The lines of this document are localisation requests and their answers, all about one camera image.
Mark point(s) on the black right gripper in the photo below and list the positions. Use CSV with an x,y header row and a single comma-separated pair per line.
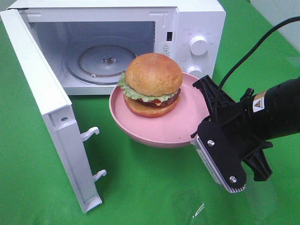
x,y
235,123

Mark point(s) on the pink round plate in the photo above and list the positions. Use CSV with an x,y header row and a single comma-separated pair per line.
x,y
171,130

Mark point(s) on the burger with lettuce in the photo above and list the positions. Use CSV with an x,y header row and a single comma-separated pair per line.
x,y
151,85

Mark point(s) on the white microwave door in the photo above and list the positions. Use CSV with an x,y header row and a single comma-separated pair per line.
x,y
56,110

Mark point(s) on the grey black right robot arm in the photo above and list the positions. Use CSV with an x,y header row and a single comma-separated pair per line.
x,y
276,111

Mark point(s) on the lower white timer knob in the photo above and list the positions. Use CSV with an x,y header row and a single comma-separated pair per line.
x,y
195,71

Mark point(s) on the upper white power knob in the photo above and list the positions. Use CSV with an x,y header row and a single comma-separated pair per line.
x,y
198,45

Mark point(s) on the glass microwave turntable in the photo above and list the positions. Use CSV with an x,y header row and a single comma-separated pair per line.
x,y
100,64

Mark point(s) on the white microwave oven body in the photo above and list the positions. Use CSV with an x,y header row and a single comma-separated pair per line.
x,y
142,26

